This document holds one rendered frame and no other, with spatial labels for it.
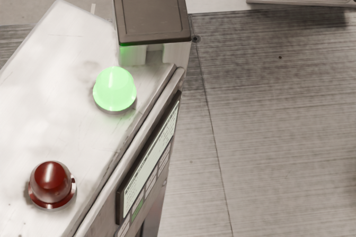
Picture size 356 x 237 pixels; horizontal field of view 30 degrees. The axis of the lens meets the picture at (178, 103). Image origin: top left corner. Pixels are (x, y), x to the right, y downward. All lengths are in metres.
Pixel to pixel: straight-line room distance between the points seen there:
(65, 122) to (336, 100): 0.87
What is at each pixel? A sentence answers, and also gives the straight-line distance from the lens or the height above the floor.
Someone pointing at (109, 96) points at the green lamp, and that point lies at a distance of 0.39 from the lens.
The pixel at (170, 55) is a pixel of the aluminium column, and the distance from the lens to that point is 0.41.
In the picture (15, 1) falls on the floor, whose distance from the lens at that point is 2.36.
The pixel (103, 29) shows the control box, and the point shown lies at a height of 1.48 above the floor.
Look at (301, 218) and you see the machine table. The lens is 1.10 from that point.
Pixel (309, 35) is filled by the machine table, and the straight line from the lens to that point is 1.28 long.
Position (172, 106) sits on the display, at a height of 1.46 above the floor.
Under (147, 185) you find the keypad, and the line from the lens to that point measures 0.49.
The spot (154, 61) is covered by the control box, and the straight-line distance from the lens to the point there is 0.42.
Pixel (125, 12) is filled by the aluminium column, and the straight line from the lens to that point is 0.41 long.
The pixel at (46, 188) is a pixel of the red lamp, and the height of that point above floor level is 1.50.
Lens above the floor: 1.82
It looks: 60 degrees down
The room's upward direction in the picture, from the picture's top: 9 degrees clockwise
